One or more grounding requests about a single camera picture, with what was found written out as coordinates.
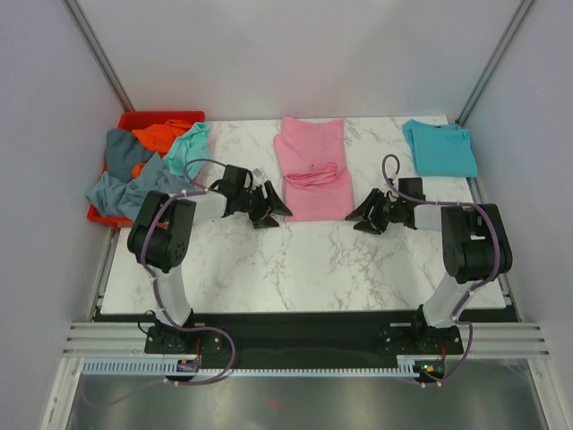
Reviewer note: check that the aluminium extrusion rail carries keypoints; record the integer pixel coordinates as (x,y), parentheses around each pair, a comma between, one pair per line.
(124,339)

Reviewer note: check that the folded teal t shirt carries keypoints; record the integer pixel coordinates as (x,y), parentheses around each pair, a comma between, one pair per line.
(440,150)

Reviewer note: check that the mint green t shirt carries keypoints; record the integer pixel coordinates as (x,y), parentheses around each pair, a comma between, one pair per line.
(191,145)

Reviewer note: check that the grey blue t shirt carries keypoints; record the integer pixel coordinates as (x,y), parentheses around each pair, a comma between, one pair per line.
(132,172)

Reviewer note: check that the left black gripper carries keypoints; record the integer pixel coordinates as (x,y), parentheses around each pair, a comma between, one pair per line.
(272,203)

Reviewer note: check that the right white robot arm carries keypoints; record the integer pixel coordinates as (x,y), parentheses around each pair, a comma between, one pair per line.
(475,251)

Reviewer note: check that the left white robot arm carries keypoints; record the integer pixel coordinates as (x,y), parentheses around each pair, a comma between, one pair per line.
(160,239)

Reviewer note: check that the left frame post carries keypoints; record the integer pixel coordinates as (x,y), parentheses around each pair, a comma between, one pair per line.
(97,51)

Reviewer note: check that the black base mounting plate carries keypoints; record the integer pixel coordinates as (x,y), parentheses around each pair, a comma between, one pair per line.
(317,340)

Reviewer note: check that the orange t shirt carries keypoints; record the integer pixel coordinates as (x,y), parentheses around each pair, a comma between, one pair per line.
(159,138)

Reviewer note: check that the white slotted cable duct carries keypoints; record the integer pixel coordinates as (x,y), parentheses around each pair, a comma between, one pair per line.
(179,367)

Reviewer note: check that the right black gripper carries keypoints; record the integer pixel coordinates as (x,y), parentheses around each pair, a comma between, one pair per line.
(375,198)

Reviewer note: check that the pink t shirt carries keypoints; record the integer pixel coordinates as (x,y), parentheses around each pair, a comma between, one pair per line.
(317,185)

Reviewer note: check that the right frame post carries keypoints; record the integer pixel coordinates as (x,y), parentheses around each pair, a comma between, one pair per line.
(516,21)

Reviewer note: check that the frame post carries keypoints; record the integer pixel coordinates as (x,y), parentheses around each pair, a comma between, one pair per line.
(516,21)
(97,51)

